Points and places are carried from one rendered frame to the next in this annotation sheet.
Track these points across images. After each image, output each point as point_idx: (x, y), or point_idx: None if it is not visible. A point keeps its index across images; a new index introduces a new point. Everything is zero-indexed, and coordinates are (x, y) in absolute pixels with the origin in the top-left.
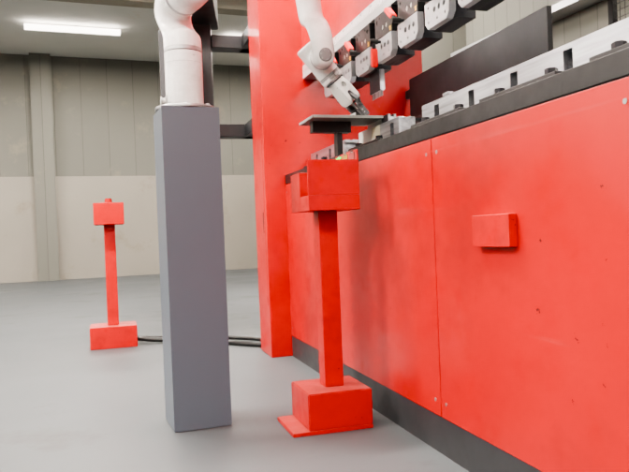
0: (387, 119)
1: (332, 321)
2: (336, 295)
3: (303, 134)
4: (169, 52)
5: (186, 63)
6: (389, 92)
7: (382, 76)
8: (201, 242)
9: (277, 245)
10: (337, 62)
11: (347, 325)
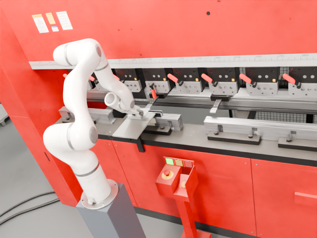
0: (159, 115)
1: (192, 224)
2: (191, 215)
3: (47, 100)
4: (88, 177)
5: (100, 175)
6: None
7: (145, 92)
8: None
9: (62, 163)
10: None
11: (159, 201)
